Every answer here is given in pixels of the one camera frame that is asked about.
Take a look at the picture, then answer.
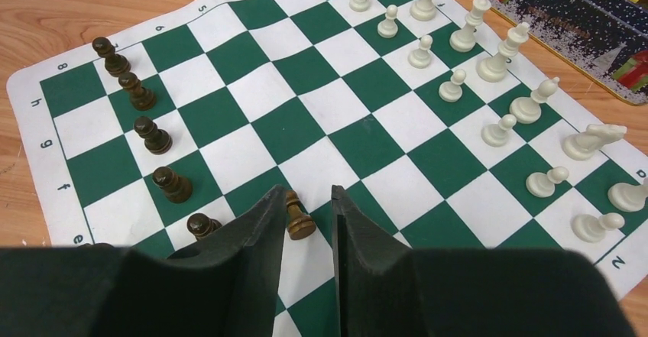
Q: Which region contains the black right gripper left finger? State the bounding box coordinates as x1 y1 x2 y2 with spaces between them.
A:
1 185 287 336

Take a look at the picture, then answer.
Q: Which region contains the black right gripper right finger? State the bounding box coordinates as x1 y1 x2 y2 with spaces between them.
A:
331 185 635 336

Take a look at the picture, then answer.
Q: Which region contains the dark pawn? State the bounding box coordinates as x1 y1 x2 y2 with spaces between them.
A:
118 72 157 111
152 167 193 203
92 37 131 77
186 212 222 241

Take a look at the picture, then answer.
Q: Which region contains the yellow tin box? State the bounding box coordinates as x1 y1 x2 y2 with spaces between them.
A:
490 0 647 105

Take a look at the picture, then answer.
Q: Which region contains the dark tall chess piece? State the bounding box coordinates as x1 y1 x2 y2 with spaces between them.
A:
79 242 114 249

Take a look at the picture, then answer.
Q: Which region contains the green white chess mat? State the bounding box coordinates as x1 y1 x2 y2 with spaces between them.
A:
7 0 647 336

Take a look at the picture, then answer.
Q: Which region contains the white bishop piece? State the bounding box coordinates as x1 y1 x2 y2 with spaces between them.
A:
509 77 560 124
410 0 437 21

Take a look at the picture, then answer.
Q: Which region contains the white horse knight piece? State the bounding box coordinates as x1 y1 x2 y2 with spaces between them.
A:
562 124 627 160

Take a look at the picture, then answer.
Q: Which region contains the white king piece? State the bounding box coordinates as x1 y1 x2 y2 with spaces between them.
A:
476 21 530 83

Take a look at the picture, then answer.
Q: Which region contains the white rook piece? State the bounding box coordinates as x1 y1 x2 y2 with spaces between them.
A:
607 178 647 212

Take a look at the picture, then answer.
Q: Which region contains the white queen piece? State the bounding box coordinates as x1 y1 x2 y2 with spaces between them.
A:
449 0 491 53

